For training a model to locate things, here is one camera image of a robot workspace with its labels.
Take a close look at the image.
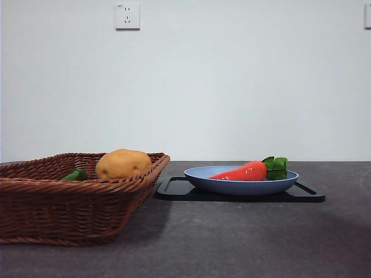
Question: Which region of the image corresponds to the orange carrot with green leaves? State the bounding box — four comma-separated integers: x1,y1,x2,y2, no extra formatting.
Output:
207,156,289,182

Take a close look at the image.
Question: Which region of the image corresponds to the blue round plate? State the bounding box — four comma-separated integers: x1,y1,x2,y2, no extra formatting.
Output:
184,165,300,196

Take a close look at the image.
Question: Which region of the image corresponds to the black rectangular tray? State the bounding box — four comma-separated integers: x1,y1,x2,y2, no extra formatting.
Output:
156,175,326,203

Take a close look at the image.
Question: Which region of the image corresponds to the yellow-brown potato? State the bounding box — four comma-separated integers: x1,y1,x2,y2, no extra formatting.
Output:
95,148,153,181

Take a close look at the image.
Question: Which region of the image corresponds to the green pepper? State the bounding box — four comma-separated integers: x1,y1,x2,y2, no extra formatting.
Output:
60,168,89,182

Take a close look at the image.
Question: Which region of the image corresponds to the brown wicker basket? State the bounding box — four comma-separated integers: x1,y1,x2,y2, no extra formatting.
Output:
0,152,171,247

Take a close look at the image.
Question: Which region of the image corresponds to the white wall socket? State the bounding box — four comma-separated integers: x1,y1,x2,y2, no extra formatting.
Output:
115,3,141,31

